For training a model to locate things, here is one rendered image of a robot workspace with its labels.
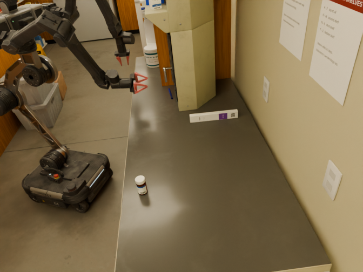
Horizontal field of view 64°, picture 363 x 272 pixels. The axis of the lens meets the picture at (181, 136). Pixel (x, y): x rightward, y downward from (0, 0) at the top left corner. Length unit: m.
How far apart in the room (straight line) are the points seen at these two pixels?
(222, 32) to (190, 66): 0.45
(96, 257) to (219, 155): 1.28
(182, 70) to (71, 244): 1.54
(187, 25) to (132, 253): 1.08
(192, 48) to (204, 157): 0.59
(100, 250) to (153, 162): 1.09
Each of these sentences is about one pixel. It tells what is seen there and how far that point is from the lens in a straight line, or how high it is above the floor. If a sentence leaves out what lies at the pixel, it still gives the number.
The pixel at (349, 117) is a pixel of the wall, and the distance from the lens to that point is 0.90.
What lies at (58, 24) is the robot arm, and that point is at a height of 1.54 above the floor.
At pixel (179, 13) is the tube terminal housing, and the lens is 1.54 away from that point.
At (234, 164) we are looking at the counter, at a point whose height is 0.94.
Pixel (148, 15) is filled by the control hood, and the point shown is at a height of 1.50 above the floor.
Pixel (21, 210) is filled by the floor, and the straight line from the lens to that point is 2.90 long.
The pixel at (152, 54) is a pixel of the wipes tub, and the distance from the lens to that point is 2.36.
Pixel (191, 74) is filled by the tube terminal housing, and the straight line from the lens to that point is 1.65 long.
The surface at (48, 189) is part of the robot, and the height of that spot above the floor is 0.24.
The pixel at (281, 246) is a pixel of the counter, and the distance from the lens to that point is 1.10.
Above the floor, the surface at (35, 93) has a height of 0.47.
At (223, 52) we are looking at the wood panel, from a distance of 2.04.
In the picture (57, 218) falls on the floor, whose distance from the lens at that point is 2.67.
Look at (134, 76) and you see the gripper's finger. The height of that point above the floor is 1.17.
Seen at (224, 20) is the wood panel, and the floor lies 1.34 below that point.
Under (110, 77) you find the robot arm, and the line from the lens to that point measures 1.62.
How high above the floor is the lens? 1.85
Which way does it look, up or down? 36 degrees down
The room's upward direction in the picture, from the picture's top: 6 degrees counter-clockwise
